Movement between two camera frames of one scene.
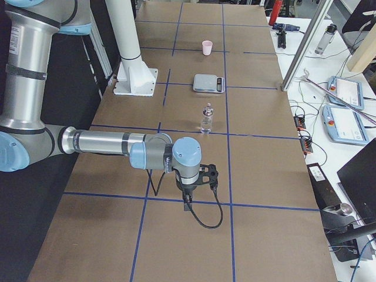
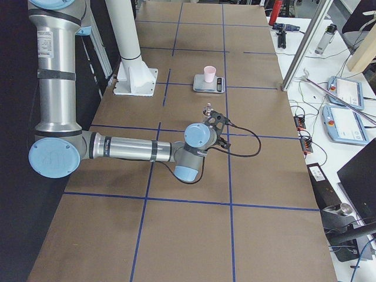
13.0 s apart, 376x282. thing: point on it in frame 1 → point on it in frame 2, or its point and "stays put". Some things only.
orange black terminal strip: (305, 141) stays put
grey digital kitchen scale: (208, 83) stays put
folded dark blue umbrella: (288, 27) stays put
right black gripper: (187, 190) → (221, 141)
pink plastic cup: (207, 47) → (209, 71)
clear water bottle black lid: (326, 39) stays put
